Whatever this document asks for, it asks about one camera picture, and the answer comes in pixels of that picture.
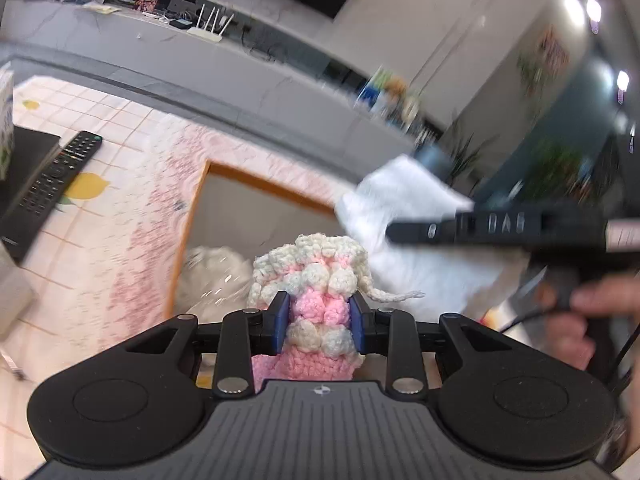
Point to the green potted plant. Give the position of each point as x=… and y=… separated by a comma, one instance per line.
x=557, y=167

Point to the black remote control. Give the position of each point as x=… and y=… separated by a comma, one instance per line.
x=57, y=175

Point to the black flat box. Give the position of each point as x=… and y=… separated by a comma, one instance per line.
x=22, y=170

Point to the pale grey object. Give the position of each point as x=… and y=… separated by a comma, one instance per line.
x=12, y=295

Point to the group of small toys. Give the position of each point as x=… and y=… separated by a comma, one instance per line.
x=390, y=95

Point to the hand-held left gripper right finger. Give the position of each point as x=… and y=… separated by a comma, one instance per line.
x=357, y=322

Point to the pink small box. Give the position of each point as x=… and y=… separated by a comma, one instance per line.
x=145, y=2

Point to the white plush in plastic bag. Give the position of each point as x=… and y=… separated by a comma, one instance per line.
x=215, y=280

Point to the white router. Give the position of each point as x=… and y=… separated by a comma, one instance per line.
x=207, y=32

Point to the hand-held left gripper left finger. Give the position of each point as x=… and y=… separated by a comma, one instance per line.
x=281, y=322

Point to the pink lemon printed tablecloth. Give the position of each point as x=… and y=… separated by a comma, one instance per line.
x=115, y=240

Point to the grey television cabinet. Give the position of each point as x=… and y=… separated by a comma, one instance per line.
x=200, y=75

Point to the pink white crochet pouch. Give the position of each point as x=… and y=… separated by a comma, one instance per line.
x=320, y=270

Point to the white towel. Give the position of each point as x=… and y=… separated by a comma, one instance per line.
x=400, y=195

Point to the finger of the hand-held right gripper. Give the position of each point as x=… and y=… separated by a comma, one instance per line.
x=450, y=230
x=434, y=158

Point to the person's right hand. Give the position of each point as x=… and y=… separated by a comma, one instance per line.
x=610, y=295

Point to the wall sticker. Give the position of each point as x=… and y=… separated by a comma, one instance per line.
x=547, y=57

